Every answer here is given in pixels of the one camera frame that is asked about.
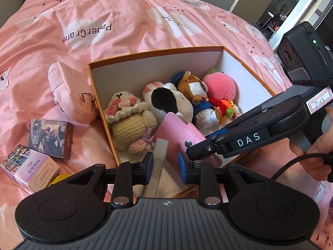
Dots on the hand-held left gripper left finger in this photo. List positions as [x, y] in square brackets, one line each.
[148, 166]

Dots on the pink wallet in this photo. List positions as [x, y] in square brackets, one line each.
[177, 130]

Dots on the person's right hand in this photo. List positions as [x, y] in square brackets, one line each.
[317, 169]

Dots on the pink printed blanket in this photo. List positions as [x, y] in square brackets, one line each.
[130, 13]

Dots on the cream crochet doll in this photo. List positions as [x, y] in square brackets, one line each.
[130, 127]

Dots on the brown bear plush sailor outfit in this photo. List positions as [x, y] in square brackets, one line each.
[197, 88]

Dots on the purple card box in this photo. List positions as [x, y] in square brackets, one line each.
[26, 166]

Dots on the pink pouch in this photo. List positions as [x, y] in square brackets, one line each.
[67, 88]

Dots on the black and white dog plush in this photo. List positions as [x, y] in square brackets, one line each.
[179, 104]

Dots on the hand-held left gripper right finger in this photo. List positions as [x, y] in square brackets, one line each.
[182, 168]

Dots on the pink striped plush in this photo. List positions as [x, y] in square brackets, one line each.
[152, 87]

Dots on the light green plush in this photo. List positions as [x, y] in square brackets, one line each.
[214, 71]

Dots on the pink fluffy pompom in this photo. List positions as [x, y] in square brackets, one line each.
[221, 87]

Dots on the dark illustrated card box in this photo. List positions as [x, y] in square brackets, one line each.
[49, 132]

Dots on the orange cardboard box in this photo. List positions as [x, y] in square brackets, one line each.
[156, 65]

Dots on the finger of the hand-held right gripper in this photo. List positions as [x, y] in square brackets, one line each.
[205, 148]
[216, 134]

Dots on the red orange crochet charm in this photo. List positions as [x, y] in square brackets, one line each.
[223, 106]

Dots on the small yellow toy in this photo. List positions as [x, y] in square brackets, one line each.
[61, 178]

